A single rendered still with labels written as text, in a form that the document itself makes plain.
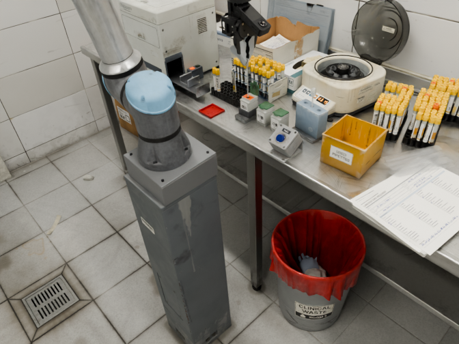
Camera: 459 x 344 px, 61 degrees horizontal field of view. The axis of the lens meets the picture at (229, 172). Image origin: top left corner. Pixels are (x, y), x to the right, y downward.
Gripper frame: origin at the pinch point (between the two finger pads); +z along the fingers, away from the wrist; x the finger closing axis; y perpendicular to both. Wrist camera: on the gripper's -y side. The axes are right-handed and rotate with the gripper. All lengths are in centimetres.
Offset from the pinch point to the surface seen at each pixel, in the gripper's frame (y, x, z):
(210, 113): 11.4, 8.0, 20.2
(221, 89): 19.0, -4.6, 18.5
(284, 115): -15.4, -1.2, 14.1
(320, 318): -44, 5, 95
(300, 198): -2, -32, 81
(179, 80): 33.8, 4.0, 16.4
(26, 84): 170, 29, 56
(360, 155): -45.3, 2.4, 12.3
